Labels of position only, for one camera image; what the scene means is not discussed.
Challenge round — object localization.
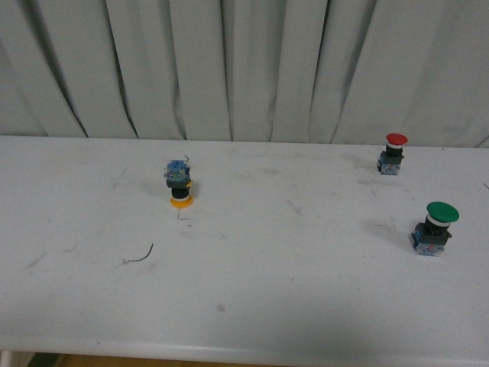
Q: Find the yellow push button switch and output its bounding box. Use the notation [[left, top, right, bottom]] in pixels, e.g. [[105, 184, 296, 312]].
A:
[[164, 155, 193, 209]]

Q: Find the white pleated curtain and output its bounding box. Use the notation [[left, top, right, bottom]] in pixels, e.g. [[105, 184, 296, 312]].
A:
[[1, 1, 488, 148]]

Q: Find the thin dark wire piece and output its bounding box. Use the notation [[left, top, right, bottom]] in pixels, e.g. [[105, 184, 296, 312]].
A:
[[121, 243, 155, 264]]

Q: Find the red push button switch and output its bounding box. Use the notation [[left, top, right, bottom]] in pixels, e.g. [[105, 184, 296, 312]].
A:
[[377, 133, 408, 176]]

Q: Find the green push button switch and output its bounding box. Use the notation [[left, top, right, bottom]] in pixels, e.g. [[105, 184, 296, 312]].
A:
[[411, 201, 460, 257]]

